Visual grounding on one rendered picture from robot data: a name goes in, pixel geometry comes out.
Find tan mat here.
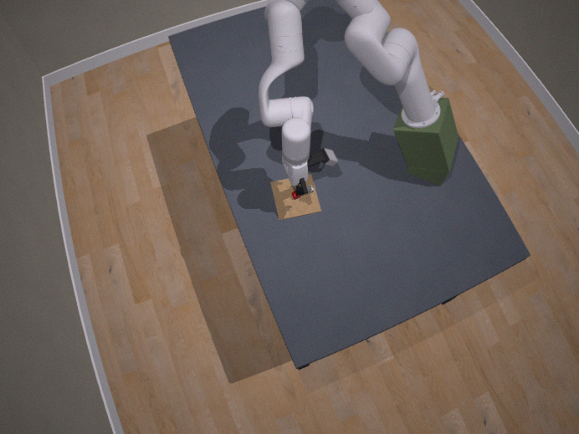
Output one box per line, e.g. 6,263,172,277
270,174,321,220

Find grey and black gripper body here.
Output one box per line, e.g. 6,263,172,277
282,155,308,186

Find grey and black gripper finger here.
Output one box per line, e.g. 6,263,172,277
295,178,308,196

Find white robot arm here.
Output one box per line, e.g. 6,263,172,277
259,0,444,167

